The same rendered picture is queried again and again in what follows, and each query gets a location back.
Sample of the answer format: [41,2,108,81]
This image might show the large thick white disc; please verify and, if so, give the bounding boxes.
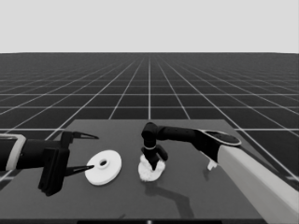
[84,149,122,187]

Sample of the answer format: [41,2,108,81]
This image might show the small white T-shaped piece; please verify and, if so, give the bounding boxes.
[206,159,219,172]

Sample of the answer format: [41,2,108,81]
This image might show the white round carrier with pins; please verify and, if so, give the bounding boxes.
[137,155,166,183]

